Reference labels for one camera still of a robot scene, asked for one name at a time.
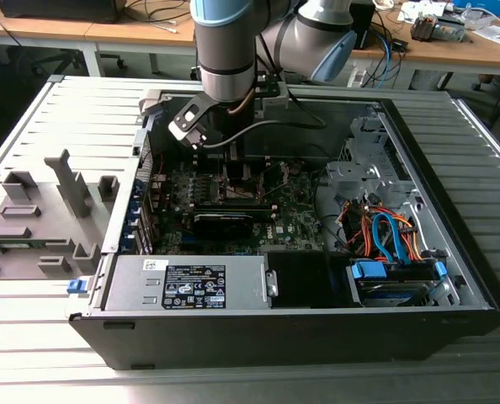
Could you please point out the grey power supply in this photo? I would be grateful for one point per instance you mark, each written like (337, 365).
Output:
(128, 282)

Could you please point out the metal heat sink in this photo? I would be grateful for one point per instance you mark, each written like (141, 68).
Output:
(422, 27)

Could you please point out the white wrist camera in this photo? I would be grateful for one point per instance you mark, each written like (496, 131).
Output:
(182, 128)

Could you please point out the black RAM slot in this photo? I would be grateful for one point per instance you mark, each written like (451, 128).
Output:
(208, 160)

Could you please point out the wooden desk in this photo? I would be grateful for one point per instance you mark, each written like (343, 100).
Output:
(443, 50)
(107, 29)

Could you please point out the green motherboard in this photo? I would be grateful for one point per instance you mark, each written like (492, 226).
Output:
(292, 210)

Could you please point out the grey parts rack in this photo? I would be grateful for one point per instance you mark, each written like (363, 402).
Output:
(65, 210)

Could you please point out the green RAM stick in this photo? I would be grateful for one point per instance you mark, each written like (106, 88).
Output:
(22, 244)

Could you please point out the black speaker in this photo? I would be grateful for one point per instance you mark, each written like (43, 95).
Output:
(364, 25)

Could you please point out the blue box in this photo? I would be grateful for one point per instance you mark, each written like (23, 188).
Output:
(481, 4)

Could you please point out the black graphics card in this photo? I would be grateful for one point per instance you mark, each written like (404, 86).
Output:
(220, 229)

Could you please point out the grey device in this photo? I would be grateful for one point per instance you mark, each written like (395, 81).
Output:
(450, 29)

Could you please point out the white papers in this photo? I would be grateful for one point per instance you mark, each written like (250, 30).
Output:
(418, 10)

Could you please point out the blue case latch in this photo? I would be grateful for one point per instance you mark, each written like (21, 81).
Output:
(75, 287)

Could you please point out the hard disk in blue carrier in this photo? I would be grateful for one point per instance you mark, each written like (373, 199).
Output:
(384, 292)

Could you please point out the black PC case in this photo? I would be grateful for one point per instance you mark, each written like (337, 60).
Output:
(233, 341)

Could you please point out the black RAM stick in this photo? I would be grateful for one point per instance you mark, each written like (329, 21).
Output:
(233, 205)
(263, 214)

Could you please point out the black office chair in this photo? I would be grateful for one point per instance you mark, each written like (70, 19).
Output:
(56, 59)

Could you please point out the grey metal drive cage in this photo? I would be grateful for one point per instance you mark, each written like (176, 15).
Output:
(359, 172)

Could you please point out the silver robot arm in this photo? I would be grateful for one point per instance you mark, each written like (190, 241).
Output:
(224, 50)

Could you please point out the black box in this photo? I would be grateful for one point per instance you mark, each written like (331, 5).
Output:
(65, 10)

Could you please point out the CPU socket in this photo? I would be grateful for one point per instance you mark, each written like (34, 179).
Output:
(239, 192)

